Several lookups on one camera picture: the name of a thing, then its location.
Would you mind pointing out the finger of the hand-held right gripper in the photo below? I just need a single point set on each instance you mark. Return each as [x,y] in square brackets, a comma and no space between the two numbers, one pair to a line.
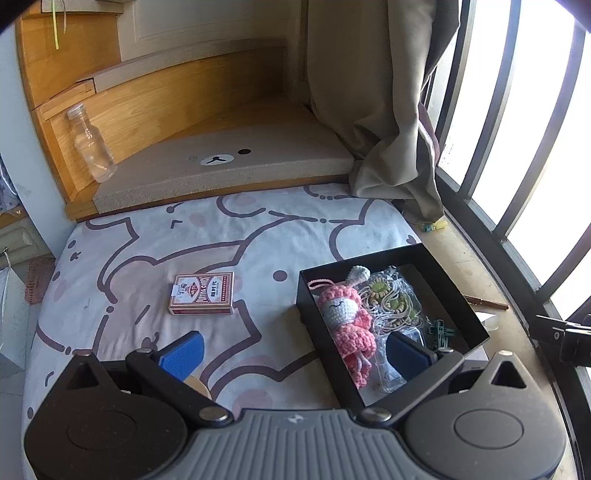
[561,334]

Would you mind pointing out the dark window grille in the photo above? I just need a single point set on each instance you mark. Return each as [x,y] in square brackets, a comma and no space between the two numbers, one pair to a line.
[480,217]

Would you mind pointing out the white paper scrap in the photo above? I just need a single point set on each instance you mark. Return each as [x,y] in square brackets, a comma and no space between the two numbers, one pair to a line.
[489,321]

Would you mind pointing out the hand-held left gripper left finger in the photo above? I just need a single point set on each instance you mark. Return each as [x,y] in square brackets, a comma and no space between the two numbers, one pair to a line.
[182,357]

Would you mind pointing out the brown wicker basket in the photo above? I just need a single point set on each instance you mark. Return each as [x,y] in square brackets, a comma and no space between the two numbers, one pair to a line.
[41,281]

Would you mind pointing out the beige cabinet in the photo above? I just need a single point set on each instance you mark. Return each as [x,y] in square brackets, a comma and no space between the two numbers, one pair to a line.
[23,240]

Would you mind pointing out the yellow-green small toy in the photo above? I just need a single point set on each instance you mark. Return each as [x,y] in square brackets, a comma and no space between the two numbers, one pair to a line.
[431,226]

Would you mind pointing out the clear plastic packet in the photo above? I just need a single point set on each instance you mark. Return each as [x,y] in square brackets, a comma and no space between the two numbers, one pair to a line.
[385,376]

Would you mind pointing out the black box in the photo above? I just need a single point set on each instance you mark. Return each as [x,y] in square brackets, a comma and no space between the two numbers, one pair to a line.
[318,332]

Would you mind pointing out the white bag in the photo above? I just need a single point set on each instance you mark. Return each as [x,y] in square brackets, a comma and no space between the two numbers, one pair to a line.
[11,323]

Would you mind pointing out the clear plastic bottle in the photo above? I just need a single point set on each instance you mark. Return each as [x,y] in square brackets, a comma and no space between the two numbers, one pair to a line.
[94,147]

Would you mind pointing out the bear print bedsheet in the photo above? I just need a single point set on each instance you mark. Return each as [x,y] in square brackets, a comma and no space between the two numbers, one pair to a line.
[138,240]

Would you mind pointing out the green binder clips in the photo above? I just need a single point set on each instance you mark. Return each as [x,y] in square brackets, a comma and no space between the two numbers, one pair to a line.
[436,334]

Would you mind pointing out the beige bear face cushion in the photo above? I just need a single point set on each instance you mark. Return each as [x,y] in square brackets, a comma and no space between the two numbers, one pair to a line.
[231,184]

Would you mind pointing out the brown wooden pen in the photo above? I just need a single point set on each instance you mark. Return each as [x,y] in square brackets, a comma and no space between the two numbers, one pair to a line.
[485,302]

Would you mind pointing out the beige curtain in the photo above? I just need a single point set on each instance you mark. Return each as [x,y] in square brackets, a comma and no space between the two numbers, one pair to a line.
[369,92]

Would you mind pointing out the wooden bay window platform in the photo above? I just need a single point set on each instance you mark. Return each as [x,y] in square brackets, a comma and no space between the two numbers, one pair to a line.
[161,101]

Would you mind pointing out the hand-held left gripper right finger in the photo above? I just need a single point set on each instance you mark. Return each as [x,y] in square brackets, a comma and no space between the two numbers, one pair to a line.
[408,357]

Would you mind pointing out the pink crochet bunny doll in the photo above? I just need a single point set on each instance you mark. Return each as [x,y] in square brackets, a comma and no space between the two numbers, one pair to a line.
[344,323]

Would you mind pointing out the red playing card box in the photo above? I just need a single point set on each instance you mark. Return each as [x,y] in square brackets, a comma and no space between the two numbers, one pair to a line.
[201,290]

